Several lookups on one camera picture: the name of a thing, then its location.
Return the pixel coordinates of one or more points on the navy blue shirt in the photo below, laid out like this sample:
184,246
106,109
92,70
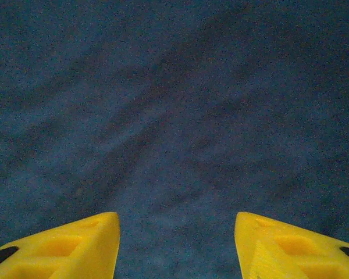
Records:
174,101

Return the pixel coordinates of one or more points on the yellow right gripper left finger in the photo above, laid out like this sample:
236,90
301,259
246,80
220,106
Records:
61,253

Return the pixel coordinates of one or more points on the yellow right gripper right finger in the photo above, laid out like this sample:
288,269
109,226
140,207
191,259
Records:
288,253

